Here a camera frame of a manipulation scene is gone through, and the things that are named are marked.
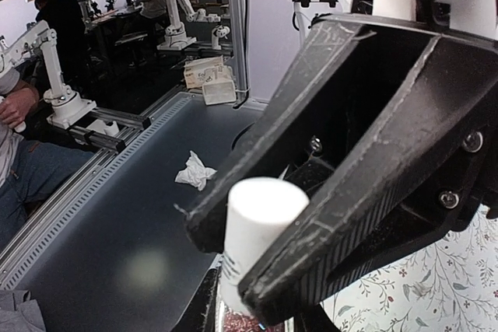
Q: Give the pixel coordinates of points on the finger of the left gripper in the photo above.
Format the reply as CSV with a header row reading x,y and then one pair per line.
x,y
309,93
419,155

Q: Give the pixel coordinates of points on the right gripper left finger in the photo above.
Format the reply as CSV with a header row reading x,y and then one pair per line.
x,y
200,314

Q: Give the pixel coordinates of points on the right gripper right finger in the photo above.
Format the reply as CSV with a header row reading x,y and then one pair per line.
x,y
314,319

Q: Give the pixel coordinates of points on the glitter nail polish bottle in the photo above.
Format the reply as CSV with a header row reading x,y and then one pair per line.
x,y
227,320

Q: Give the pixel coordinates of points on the white nail polish cap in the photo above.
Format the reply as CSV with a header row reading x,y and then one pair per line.
x,y
259,209

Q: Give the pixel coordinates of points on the floral patterned table mat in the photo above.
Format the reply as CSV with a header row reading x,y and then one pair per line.
x,y
451,285

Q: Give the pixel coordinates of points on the crumpled white tissue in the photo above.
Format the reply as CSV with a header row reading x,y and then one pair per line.
x,y
195,173

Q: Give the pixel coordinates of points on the seated person in jeans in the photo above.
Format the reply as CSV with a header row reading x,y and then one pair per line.
x,y
31,171

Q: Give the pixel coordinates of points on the person in dark clothes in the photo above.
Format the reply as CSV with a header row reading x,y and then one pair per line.
x,y
65,17

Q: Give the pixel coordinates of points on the left aluminium frame post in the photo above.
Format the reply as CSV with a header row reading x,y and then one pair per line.
x,y
238,12

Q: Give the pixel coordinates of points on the slotted metal front rail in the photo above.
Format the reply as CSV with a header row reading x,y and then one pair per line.
x,y
49,220

